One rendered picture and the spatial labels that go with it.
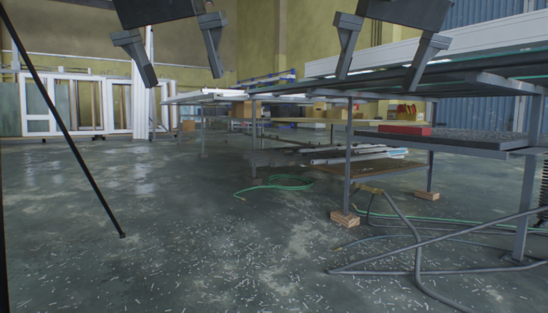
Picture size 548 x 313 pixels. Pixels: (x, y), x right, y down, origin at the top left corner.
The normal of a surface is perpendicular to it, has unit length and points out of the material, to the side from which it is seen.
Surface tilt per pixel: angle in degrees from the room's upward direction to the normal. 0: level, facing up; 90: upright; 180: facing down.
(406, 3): 114
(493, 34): 90
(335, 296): 0
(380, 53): 90
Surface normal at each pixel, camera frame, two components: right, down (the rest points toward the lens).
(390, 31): -0.85, 0.05
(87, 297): 0.01, -0.99
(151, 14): -0.12, 0.50
